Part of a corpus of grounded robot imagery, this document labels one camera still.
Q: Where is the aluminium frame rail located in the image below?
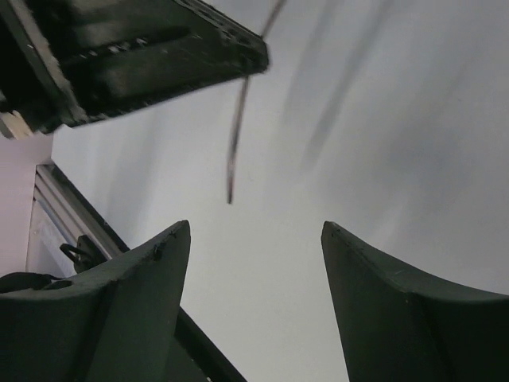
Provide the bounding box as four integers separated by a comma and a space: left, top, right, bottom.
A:
25, 163, 129, 278

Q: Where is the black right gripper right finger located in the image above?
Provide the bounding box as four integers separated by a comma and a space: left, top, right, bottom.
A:
321, 221, 508, 381

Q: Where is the silver metal fork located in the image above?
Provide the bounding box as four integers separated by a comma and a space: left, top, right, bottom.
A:
226, 0, 288, 205

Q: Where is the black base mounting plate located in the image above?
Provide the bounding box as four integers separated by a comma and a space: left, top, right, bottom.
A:
175, 308, 247, 382

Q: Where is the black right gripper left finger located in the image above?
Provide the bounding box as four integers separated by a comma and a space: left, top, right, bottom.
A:
1, 220, 191, 381

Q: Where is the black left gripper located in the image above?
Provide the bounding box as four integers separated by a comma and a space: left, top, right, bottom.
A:
1, 1, 269, 134

